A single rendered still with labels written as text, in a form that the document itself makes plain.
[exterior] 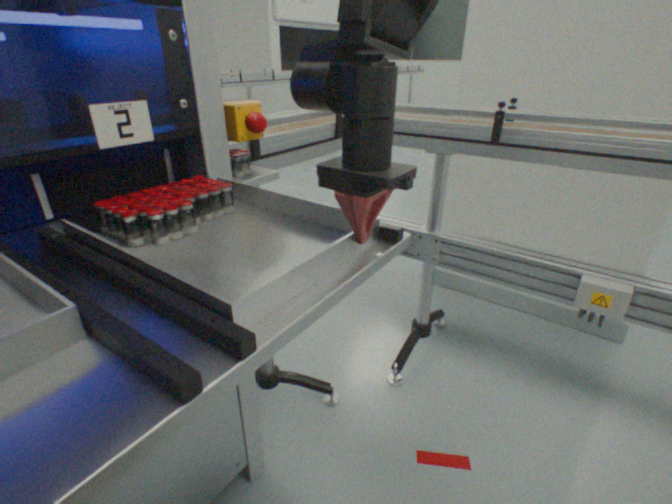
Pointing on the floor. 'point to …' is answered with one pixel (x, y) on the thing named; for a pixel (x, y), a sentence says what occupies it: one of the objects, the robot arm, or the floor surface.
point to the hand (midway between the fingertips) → (362, 236)
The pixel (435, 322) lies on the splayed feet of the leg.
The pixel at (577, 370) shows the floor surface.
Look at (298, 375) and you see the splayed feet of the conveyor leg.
